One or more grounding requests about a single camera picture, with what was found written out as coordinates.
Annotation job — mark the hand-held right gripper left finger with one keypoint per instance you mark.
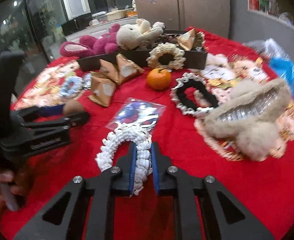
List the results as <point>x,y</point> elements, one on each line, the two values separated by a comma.
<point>132,172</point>

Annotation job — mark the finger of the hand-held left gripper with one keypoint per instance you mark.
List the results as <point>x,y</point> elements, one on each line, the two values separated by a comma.
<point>69,120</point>
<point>49,110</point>

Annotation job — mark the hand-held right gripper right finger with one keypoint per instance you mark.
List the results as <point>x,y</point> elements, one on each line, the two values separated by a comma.
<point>155,172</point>

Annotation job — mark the black rectangular box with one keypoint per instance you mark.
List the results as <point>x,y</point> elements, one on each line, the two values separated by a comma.
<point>137,55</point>

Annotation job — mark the blue scrunchie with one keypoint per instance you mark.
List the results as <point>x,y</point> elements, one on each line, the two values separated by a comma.
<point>64,88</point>

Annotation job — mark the gold triangular snack packet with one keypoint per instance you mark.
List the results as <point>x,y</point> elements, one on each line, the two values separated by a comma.
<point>186,38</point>
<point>102,90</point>
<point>107,71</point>
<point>127,68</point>

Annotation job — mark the red printed bear blanket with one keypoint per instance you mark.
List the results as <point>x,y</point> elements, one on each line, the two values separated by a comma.
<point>211,180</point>

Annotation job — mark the clear packet with blue accessory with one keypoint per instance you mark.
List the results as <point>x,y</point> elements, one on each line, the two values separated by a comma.
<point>137,112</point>

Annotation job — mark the glass door with stickers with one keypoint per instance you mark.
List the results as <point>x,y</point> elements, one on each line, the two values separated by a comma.
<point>24,30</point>

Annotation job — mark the pink plush bunny toy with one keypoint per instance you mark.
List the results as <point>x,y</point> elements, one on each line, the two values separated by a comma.
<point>97,45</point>

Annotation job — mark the black and white scrunchie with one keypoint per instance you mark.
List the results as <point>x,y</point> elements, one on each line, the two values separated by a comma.
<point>183,92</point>

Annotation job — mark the black microwave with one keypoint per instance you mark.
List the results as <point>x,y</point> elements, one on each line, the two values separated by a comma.
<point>77,23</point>

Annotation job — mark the orange mandarin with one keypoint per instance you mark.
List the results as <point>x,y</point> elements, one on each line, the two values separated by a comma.
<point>159,80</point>

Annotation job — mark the beige furry hair claw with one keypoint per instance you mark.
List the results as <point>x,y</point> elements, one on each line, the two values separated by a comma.
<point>246,130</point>

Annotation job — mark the cream plush toy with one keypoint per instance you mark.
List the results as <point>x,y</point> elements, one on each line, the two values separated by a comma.
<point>132,36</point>

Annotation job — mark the cream scrunchie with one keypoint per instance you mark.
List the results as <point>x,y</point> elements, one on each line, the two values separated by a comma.
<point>156,52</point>

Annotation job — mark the white basin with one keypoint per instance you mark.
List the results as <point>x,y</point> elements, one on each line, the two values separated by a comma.
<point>117,15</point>

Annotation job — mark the dark brown scrunchie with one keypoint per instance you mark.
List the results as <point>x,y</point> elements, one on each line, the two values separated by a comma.
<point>168,39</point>

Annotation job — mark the white plastic bag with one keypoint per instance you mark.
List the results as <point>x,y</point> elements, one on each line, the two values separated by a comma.
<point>134,3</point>

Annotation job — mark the beige double-door fridge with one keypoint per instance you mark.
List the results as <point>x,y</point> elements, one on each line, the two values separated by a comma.
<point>181,2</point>

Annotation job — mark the blue plastic bag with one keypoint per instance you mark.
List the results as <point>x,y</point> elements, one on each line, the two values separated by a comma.
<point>284,67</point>

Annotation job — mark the clear plastic bag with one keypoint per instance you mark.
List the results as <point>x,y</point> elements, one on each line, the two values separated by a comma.
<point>269,46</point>

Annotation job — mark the white wall shelf unit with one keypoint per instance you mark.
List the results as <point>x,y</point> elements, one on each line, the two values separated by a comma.
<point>271,17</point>

